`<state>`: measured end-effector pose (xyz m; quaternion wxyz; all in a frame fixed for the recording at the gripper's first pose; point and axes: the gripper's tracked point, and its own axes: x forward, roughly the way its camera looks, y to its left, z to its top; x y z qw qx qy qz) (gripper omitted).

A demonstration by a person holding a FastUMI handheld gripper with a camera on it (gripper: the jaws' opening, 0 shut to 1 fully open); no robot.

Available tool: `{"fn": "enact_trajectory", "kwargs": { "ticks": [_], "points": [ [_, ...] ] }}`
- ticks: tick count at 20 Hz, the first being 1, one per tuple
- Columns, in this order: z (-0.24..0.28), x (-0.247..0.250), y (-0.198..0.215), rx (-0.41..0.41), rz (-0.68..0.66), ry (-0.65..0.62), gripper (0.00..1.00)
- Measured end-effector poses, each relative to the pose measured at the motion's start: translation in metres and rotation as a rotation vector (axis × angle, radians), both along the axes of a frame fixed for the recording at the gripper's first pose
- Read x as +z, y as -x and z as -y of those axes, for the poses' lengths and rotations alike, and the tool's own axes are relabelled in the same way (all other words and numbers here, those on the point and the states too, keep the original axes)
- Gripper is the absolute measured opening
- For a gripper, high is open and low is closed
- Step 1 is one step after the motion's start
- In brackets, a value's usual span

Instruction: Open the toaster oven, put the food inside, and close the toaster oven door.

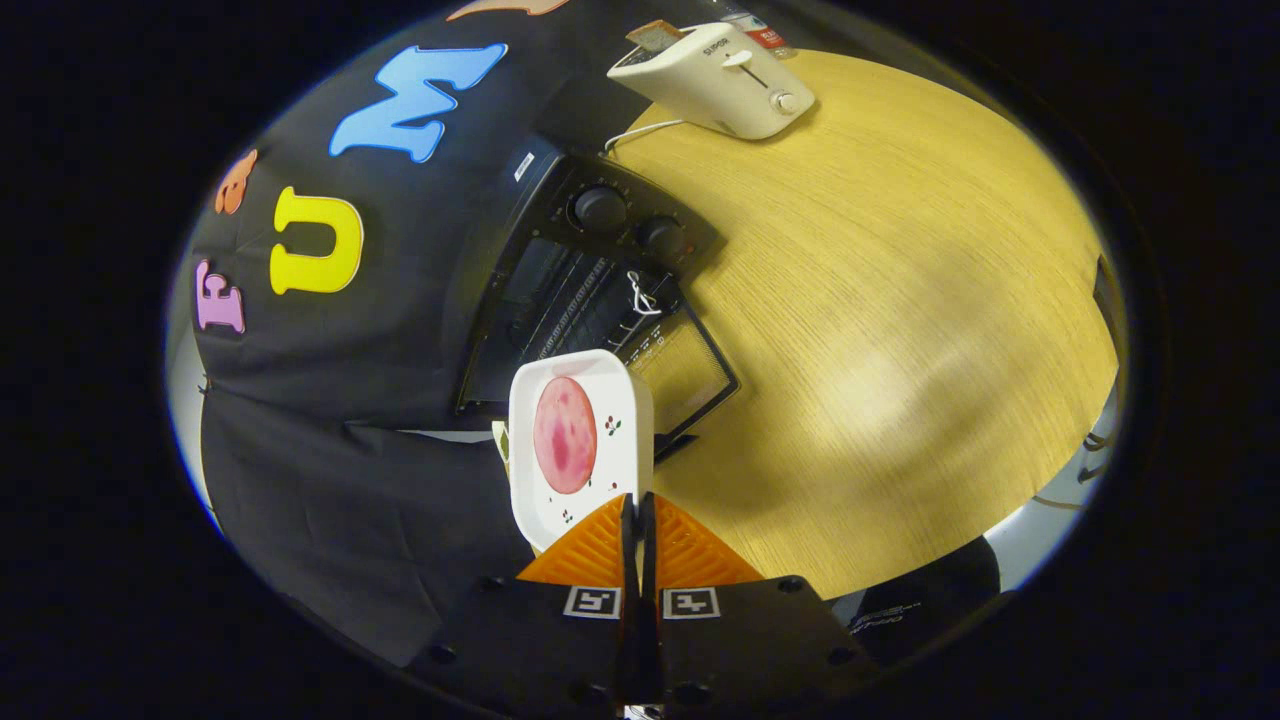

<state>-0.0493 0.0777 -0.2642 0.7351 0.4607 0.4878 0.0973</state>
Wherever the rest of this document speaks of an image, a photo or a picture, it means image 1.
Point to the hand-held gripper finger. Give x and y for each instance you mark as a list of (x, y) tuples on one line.
[(648, 550), (630, 550)]

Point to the pink ham slice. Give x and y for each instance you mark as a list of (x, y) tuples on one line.
[(565, 435)]

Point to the white square plate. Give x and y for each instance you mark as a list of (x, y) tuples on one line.
[(622, 400)]

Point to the black toaster oven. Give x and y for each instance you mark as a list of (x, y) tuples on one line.
[(600, 210)]

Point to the metal oven rack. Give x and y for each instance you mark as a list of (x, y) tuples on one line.
[(580, 300)]

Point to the white pop-up toaster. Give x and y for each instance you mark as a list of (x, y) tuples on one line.
[(720, 90)]

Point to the black backdrop cloth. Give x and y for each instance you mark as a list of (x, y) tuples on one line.
[(330, 480)]

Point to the brown bread slice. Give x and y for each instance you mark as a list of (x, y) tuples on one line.
[(655, 35)]

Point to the clear plastic water bottle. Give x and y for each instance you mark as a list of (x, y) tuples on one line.
[(765, 35)]

